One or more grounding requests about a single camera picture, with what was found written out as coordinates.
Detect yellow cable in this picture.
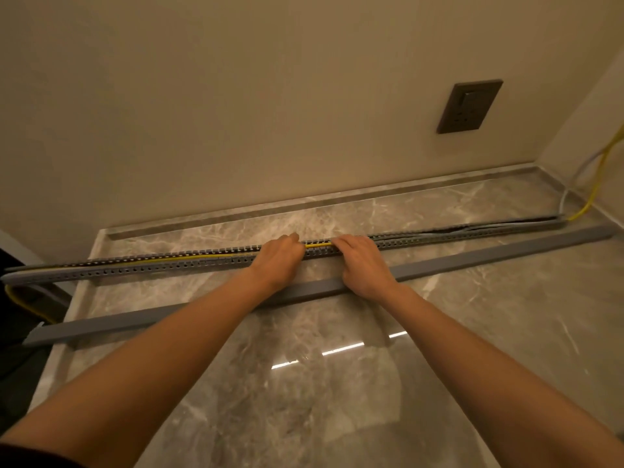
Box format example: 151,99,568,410
4,124,624,325

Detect light grey cable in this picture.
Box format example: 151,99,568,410
415,123,624,238

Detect person's left forearm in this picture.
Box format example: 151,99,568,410
0,274,289,468

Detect grey slotted cable duct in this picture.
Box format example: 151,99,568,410
0,216,569,288

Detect dark wall socket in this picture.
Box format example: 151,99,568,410
436,79,504,135

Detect person's left hand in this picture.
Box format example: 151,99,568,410
245,232,307,294

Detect person's right hand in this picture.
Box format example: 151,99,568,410
331,234,406,304

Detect grey cable duct cover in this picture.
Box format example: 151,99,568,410
22,224,618,348

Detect person's right forearm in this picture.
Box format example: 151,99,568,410
376,285,624,468

